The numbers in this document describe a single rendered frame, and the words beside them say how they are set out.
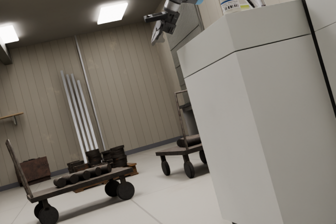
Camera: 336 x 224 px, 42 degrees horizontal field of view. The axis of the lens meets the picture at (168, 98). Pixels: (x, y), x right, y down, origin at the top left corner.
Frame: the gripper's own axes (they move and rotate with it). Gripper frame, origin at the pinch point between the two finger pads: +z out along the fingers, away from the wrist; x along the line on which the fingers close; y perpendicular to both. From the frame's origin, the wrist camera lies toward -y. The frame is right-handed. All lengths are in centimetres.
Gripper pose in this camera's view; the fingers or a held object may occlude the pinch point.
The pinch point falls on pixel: (152, 43)
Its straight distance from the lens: 229.9
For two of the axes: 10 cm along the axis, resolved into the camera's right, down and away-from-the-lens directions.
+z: -3.9, 8.4, 3.8
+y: 8.8, 2.2, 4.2
